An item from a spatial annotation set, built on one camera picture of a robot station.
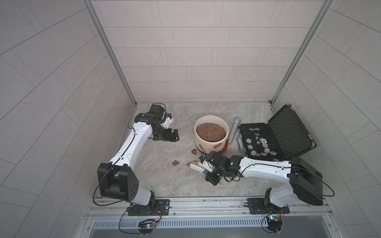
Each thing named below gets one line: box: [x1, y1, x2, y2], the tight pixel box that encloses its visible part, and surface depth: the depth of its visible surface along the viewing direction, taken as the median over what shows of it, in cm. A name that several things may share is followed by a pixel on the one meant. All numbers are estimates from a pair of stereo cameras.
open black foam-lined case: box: [236, 103, 318, 161], surface depth 90 cm
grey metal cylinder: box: [228, 116, 242, 145], surface depth 101 cm
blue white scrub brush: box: [189, 160, 208, 176], surface depth 79 cm
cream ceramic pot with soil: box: [193, 115, 230, 155], surface depth 88 cm
